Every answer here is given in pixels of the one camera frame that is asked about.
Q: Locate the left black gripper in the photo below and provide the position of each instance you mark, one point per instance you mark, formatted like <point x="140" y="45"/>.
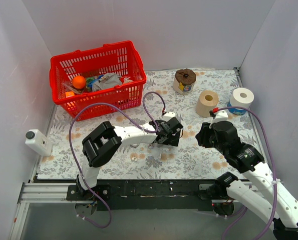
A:
<point x="171" y="139"/>

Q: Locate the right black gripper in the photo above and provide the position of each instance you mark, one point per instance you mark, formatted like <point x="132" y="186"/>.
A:
<point x="202" y="136"/>

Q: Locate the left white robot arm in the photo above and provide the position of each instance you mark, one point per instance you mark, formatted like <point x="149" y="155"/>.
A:
<point x="103" y="142"/>

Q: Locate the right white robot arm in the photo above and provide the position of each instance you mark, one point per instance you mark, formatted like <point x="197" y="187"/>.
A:
<point x="275" y="205"/>

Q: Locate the beige toilet paper roll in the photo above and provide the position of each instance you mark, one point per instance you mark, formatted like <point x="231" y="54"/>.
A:
<point x="207" y="101"/>

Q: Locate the white toilet roll blue wrap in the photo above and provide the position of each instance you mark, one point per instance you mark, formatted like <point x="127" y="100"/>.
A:
<point x="240" y="99"/>

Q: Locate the floral patterned table mat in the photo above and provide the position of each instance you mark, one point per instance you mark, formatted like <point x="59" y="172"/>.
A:
<point x="188" y="160"/>

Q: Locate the brown topped paper roll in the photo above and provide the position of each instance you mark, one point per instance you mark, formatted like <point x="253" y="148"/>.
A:
<point x="184" y="80"/>

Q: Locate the grey crumpled snack bag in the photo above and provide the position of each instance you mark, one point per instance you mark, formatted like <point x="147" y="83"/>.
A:
<point x="105" y="81"/>

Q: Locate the red plastic shopping basket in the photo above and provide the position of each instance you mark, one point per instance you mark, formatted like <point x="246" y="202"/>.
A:
<point x="120" y="58"/>

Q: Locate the orange fruit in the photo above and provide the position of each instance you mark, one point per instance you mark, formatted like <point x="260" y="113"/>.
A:
<point x="79" y="82"/>

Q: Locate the small orange box in basket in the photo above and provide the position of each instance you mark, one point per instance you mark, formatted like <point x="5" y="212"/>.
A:
<point x="69" y="94"/>

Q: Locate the white box with grey knob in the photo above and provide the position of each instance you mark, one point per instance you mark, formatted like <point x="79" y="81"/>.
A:
<point x="38" y="142"/>

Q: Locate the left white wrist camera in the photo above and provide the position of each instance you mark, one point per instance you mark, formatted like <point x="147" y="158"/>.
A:
<point x="166" y="116"/>

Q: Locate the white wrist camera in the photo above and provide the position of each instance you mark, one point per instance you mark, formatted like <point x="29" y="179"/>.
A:
<point x="218" y="115"/>
<point x="166" y="116"/>

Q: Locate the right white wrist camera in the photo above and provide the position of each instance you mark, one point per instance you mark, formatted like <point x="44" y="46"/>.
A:
<point x="218" y="115"/>

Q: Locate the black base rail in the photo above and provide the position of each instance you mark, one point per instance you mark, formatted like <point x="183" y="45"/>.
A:
<point x="161" y="194"/>

